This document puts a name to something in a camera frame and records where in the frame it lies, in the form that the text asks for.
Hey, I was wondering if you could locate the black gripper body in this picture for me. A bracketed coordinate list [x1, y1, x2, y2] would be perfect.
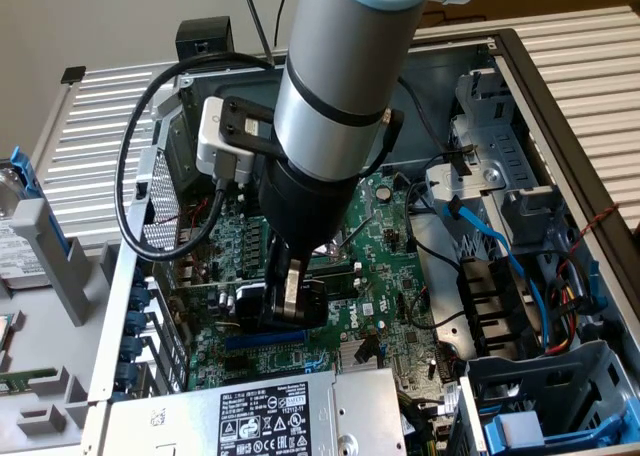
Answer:
[256, 150, 362, 266]

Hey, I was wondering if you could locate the green GPU with black shroud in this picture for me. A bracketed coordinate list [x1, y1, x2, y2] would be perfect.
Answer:
[167, 277, 330, 350]

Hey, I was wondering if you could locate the metal CPU socket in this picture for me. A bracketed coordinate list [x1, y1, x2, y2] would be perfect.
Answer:
[309, 228, 354, 270]

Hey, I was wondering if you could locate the metal socket cover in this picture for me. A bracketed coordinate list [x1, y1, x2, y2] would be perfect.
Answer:
[339, 210, 376, 251]

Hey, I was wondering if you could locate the black RAM slot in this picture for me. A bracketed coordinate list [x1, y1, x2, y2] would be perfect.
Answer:
[309, 261, 362, 282]

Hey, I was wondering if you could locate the silver chipset heat sink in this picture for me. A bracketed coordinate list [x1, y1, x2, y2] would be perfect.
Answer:
[335, 338, 384, 375]

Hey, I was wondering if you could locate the short black expansion slot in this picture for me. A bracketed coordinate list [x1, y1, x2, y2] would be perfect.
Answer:
[223, 354, 264, 374]

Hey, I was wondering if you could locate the green Dell motherboard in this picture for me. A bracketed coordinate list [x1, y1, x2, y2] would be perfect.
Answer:
[172, 168, 464, 392]

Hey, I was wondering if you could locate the blue card retention latch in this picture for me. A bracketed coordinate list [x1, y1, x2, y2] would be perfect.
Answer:
[110, 238, 154, 403]

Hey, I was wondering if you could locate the silver power supply unit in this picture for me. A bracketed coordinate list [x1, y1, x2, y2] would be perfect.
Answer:
[82, 367, 409, 456]

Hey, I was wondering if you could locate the black flat power connector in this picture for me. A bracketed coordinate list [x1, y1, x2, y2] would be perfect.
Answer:
[439, 144, 477, 178]

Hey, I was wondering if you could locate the open grey PC case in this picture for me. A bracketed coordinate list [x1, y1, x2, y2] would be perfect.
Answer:
[82, 25, 640, 456]

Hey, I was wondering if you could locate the silver corner clamp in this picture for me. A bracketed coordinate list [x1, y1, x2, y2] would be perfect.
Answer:
[146, 69, 180, 123]

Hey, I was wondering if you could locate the black block fixture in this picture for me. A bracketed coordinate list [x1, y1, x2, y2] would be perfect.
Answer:
[174, 15, 237, 73]

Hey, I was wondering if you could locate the grey metal disk bay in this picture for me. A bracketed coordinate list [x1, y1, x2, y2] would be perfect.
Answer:
[449, 67, 569, 250]

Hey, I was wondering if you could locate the grey plastic parts rack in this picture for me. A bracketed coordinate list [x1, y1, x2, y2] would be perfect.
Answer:
[0, 198, 124, 455]

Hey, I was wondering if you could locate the grey plastic disk bay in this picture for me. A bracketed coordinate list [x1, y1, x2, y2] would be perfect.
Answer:
[447, 338, 640, 456]

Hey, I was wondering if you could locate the blue disk caddy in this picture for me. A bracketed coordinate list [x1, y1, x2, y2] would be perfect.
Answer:
[479, 400, 640, 452]

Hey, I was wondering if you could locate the silver hard disk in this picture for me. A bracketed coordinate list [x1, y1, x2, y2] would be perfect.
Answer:
[0, 168, 51, 291]

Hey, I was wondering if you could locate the pale grey square pad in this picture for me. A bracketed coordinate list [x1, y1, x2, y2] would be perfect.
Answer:
[498, 409, 545, 447]

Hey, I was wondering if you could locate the green RAM stick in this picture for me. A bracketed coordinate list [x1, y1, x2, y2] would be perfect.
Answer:
[0, 368, 59, 396]

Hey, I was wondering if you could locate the blue plastic latch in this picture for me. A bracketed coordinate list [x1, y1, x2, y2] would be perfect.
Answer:
[585, 258, 610, 320]

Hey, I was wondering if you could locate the black angled wire connector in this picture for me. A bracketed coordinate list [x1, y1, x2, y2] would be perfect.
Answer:
[352, 334, 377, 366]

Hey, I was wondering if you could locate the thick black camera cable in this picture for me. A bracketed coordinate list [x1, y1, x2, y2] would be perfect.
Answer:
[113, 0, 282, 263]

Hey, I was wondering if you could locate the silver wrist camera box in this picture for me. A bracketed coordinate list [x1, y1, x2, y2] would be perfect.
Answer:
[195, 95, 256, 185]

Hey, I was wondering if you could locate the silver metal bracket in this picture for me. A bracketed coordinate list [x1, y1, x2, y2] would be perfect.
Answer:
[424, 164, 484, 215]

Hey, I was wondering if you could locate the black wire with flat connector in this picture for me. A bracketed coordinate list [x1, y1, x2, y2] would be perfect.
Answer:
[397, 75, 454, 155]

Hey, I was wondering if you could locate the blue SATA wire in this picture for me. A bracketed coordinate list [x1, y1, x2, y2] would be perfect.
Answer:
[442, 195, 551, 352]

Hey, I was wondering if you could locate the thin black cable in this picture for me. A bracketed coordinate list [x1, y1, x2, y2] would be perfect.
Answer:
[273, 0, 292, 50]

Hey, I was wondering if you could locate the yellow red black wire bundle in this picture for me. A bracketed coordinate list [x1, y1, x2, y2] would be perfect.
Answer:
[543, 274, 584, 357]

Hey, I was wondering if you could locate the small black table bracket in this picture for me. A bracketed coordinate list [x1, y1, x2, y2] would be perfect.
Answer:
[59, 64, 88, 86]

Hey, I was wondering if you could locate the blue hard disk bracket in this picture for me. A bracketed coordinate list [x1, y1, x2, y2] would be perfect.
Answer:
[9, 145, 70, 257]

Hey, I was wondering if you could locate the red and black twisted wire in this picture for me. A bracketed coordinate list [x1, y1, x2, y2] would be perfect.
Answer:
[547, 201, 622, 290]

